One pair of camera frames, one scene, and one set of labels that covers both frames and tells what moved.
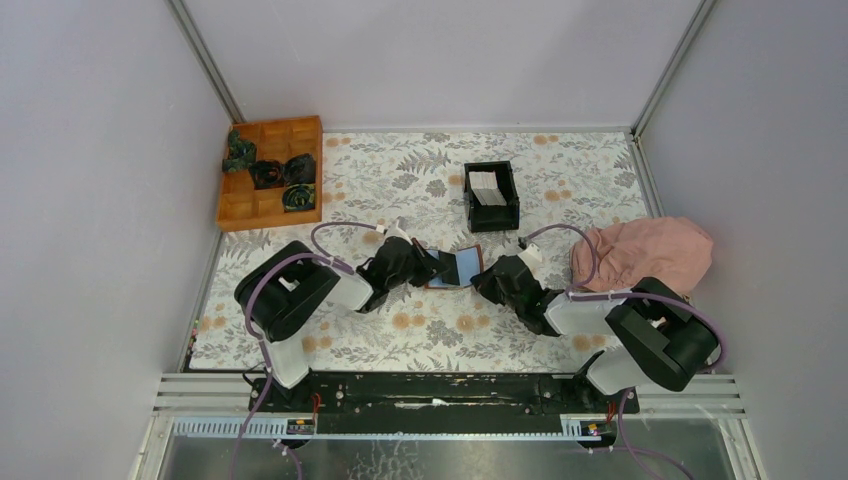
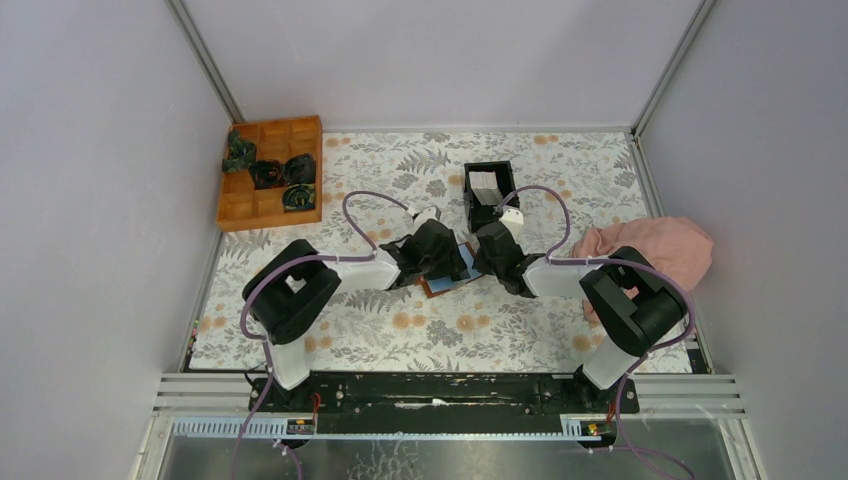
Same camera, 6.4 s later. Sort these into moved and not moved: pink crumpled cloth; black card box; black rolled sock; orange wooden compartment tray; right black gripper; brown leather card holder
Moved: right black gripper; brown leather card holder
Not moved: orange wooden compartment tray; black card box; black rolled sock; pink crumpled cloth
